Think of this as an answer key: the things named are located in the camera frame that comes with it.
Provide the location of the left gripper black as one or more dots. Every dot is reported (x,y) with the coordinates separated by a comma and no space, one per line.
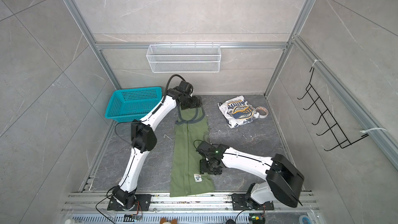
(195,103)

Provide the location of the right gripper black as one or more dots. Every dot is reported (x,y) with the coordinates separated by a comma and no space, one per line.
(202,168)

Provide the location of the green tank top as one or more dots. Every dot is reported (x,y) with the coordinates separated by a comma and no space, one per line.
(191,128)

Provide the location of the white tank top navy trim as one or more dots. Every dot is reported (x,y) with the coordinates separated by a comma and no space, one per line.
(237,111)

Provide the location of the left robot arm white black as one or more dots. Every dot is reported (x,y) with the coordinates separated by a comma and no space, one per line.
(143,140)

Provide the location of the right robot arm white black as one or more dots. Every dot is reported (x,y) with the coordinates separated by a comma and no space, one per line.
(282,180)

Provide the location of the teal plastic basket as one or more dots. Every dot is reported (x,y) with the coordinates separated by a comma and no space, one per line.
(127,105)

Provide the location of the roll of white tape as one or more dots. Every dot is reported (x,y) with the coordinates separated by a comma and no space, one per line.
(262,111)

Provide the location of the white wire mesh shelf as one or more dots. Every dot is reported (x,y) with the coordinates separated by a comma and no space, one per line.
(187,58)

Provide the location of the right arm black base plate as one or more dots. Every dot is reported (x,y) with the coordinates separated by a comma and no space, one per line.
(245,202)

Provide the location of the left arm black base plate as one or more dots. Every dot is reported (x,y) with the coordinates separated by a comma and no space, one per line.
(141,202)

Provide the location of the black wire hook rack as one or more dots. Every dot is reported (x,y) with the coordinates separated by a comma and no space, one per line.
(326,116)

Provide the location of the aluminium front rail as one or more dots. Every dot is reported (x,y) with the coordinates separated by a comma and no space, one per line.
(161,202)

